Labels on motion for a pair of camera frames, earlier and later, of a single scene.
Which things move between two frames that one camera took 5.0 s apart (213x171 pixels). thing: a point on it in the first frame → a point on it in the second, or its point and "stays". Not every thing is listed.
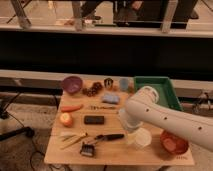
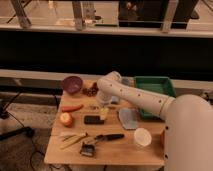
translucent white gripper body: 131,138 → 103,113
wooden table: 88,128 stays
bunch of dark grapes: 93,90 stays
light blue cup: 124,81 stays
